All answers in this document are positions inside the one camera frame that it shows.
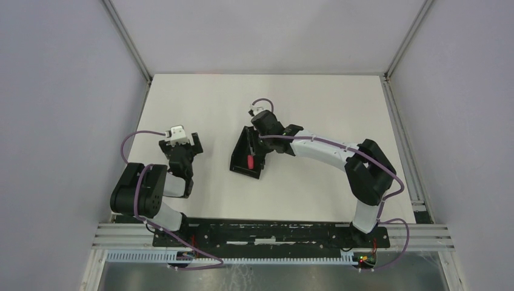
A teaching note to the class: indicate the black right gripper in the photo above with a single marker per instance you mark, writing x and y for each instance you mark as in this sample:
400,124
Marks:
262,150

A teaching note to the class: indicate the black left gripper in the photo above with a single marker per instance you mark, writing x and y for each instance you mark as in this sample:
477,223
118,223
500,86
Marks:
197,147

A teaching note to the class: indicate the red handled screwdriver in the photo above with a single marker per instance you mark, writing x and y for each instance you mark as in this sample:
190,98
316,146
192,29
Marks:
250,162

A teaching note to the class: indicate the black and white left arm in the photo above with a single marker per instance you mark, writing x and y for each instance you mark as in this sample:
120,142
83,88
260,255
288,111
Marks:
141,188

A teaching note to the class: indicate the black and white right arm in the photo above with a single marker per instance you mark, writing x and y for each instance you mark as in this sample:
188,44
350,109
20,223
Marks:
369,172

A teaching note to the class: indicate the black plastic bin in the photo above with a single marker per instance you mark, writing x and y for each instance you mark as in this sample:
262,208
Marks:
238,162

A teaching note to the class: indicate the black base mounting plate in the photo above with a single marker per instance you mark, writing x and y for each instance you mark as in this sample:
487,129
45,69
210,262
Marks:
262,239

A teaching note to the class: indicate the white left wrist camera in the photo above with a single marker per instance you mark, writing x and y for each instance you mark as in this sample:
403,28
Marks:
176,135

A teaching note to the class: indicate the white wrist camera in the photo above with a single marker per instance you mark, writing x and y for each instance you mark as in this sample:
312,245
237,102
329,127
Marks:
176,135
254,110

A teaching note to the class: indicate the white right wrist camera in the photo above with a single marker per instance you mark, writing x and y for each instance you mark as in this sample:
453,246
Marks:
254,110

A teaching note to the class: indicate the aluminium left corner post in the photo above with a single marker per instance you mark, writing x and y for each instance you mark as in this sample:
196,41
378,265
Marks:
127,39

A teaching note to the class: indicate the aluminium corner post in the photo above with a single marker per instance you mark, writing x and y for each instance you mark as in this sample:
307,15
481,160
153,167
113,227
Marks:
127,39
414,27

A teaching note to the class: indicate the aluminium right corner post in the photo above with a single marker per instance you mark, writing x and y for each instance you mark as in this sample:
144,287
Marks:
414,27

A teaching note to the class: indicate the aluminium right side rail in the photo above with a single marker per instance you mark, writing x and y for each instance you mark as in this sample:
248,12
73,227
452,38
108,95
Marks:
417,193

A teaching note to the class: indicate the aluminium front frame rail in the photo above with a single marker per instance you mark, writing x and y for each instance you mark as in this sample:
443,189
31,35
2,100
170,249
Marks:
417,238

